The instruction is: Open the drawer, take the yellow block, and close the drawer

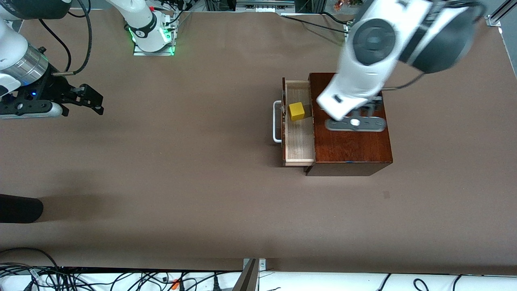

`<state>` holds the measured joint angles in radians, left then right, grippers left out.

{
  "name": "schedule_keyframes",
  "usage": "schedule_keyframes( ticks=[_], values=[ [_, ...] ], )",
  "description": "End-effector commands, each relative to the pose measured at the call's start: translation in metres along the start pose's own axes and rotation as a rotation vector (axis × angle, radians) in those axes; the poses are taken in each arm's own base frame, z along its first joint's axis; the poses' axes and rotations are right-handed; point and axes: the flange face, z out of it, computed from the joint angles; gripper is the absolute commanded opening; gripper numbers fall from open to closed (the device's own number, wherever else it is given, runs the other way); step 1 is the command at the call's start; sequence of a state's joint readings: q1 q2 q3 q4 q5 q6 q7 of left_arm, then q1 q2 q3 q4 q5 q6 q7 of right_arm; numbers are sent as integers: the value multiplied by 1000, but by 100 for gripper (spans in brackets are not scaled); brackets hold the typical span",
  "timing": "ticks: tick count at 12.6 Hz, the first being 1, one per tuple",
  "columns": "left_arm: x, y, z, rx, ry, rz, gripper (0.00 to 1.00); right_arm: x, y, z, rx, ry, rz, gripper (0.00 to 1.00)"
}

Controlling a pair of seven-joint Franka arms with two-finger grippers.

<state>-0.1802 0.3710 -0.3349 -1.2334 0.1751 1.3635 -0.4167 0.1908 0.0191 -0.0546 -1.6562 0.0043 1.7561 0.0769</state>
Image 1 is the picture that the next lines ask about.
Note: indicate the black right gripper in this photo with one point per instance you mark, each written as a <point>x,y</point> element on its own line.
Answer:
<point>51,89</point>

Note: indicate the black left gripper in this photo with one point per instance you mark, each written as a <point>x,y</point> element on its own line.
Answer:
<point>374,106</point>

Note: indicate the yellow wooden block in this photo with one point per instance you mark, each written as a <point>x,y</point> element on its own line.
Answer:
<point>297,111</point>

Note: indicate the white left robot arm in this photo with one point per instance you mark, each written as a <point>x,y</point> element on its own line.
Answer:
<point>371,40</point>

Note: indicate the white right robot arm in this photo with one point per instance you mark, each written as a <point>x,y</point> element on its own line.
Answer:
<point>12,44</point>

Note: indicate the dark brown wooden cabinet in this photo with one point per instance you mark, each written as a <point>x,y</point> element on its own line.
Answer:
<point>351,145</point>

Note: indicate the black rounded object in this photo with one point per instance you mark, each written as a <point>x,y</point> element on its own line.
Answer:
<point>20,208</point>

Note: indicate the aluminium corner extrusion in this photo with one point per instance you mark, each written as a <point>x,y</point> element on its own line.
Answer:
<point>497,16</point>

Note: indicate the white bench strip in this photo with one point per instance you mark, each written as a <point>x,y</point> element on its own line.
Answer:
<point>323,283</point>

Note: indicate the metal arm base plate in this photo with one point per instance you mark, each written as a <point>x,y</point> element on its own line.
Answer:
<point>139,51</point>

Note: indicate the grey metal bracket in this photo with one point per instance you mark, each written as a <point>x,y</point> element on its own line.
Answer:
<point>264,5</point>

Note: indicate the aluminium profile post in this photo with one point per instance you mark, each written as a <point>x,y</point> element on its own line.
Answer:
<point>248,279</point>

